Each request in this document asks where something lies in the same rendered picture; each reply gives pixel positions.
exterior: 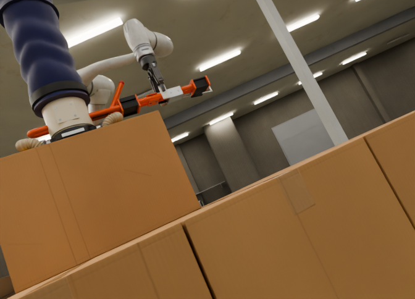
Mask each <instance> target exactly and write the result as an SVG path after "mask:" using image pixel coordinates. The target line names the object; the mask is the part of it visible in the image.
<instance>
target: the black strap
mask: <svg viewBox="0 0 415 299"><path fill-rule="evenodd" d="M62 90H80V91H84V92H85V93H86V94H87V95H88V96H89V97H90V95H89V92H88V90H87V87H86V86H85V85H84V84H83V83H81V82H77V81H73V80H64V81H58V82H53V83H49V84H47V85H44V86H42V87H40V88H38V89H37V90H35V91H34V92H33V93H32V94H31V96H30V99H29V102H30V104H31V108H32V110H33V112H34V107H35V104H36V103H37V102H38V101H39V100H40V99H42V98H43V97H45V96H46V95H49V94H51V93H54V92H57V91H62Z"/></svg>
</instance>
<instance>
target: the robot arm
mask: <svg viewBox="0 0 415 299"><path fill-rule="evenodd" d="M124 34H125V38H126V40H127V43H128V45H129V47H130V49H131V50H132V51H133V53H130V54H126V55H123V56H118V57H113V58H110V59H106V60H103V61H99V62H96V63H94V64H91V65H89V66H87V67H84V68H82V69H79V70H77V72H78V74H79V75H80V76H81V78H82V80H83V82H84V85H85V86H86V87H87V90H88V92H89V95H90V103H89V105H88V112H89V113H91V112H95V111H99V110H102V109H105V104H107V102H108V100H109V97H110V96H112V95H113V93H114V91H115V86H114V83H113V81H112V80H111V79H109V78H107V77H105V76H102V75H100V74H101V73H104V72H107V71H109V70H113V69H117V68H119V67H123V66H126V65H130V64H134V63H137V62H138V63H140V65H141V68H142V69H143V70H146V71H148V76H149V77H148V79H149V81H150V84H151V86H152V88H153V91H154V93H157V94H158V93H161V95H162V97H163V99H164V100H165V99H168V98H170V96H169V94H168V92H167V90H166V87H165V85H164V82H163V81H164V79H163V77H162V75H161V73H160V71H159V69H158V67H157V62H156V60H155V58H159V57H162V56H168V55H169V54H171V53H172V51H173V48H174V47H173V43H172V41H171V39H170V38H168V37H167V36H165V35H163V34H161V33H157V32H151V31H149V30H148V29H147V28H146V27H144V26H143V24H142V23H141V22H140V21H139V20H137V19H130V20H128V21H127V22H126V23H125V25H124ZM104 119H105V118H103V119H99V120H96V121H93V124H94V125H98V124H99V123H100V122H104Z"/></svg>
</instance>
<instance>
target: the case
mask: <svg viewBox="0 0 415 299"><path fill-rule="evenodd" d="M200 208H201V206H200V204H199V201H198V199H197V197H196V195H195V192H194V190H193V188H192V186H191V183H190V181H189V179H188V176H187V174H186V172H185V170H184V168H183V165H182V163H181V160H180V158H179V156H178V154H177V151H176V149H175V146H174V144H173V143H172V140H171V138H170V135H169V133H168V131H167V129H166V126H165V124H164V121H163V119H162V117H161V115H160V113H159V111H158V110H156V111H153V112H149V113H147V114H143V115H140V116H136V117H133V118H131V119H127V120H123V121H120V122H117V123H114V124H111V125H107V126H104V127H101V128H97V129H94V130H90V131H88V132H84V133H81V134H78V135H74V136H72V137H68V138H65V139H61V140H58V141H54V142H52V143H48V144H45V145H42V146H38V147H36V148H32V149H28V150H25V151H22V152H19V153H15V154H12V155H9V156H6V157H3V158H0V246H1V249H2V253H3V255H4V259H5V262H6V265H7V269H8V271H9V275H10V279H11V281H12V285H13V288H14V291H15V293H19V292H21V291H24V290H26V289H28V288H30V287H32V286H34V285H36V284H39V283H41V282H43V281H45V280H47V279H50V278H52V277H54V276H56V275H58V274H60V273H62V272H64V271H67V270H69V269H71V268H73V267H75V266H78V265H79V264H81V263H84V262H86V261H88V260H90V259H93V258H95V257H97V256H99V255H101V254H103V253H105V252H107V251H110V250H112V249H114V248H117V247H118V246H121V245H123V244H124V243H127V242H129V241H131V240H134V239H136V238H138V237H140V236H142V235H144V234H147V233H148V232H151V231H153V230H155V229H157V228H160V227H162V226H164V225H166V224H168V223H170V222H172V221H174V220H177V219H179V218H181V217H183V216H186V215H187V214H189V213H192V212H194V211H196V210H198V209H200Z"/></svg>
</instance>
